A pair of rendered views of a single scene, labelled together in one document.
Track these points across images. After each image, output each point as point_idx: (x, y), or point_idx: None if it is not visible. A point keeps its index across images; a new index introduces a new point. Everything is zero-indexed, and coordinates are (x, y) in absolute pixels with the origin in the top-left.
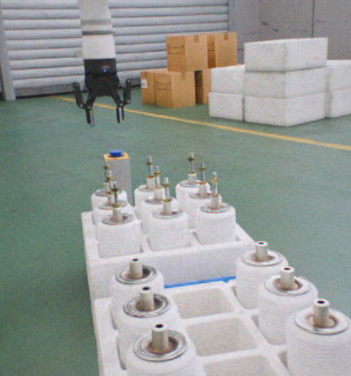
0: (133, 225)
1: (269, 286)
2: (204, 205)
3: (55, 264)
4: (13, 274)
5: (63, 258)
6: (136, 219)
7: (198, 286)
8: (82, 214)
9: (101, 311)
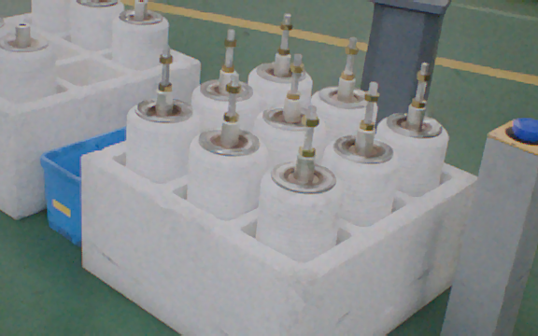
0: (249, 75)
1: None
2: (189, 111)
3: (527, 282)
4: None
5: None
6: (258, 79)
7: (105, 84)
8: (466, 173)
9: (176, 53)
